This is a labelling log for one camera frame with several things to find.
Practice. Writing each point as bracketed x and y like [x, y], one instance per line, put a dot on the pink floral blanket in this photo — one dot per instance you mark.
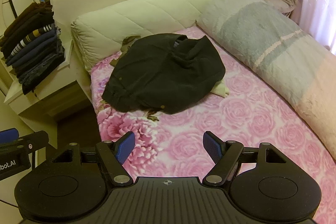
[249, 121]

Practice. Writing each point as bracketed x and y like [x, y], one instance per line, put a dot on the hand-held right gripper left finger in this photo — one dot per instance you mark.
[127, 147]

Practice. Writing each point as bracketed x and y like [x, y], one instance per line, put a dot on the stack of folded dark clothes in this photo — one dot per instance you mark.
[34, 48]

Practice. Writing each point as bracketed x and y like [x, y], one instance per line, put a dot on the cream padded headboard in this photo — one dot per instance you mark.
[136, 14]

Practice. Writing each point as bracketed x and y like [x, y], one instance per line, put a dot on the white nightstand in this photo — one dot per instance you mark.
[47, 92]

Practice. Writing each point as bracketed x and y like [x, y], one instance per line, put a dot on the black pants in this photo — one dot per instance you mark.
[162, 71]

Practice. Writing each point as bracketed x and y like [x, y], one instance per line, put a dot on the cream garment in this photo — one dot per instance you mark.
[220, 88]

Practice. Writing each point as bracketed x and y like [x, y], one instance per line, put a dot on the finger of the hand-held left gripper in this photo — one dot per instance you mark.
[9, 136]

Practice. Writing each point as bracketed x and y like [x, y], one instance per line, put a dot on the grey and pink duvet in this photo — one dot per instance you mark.
[257, 40]

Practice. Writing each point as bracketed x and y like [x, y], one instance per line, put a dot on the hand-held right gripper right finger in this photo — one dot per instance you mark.
[212, 147]

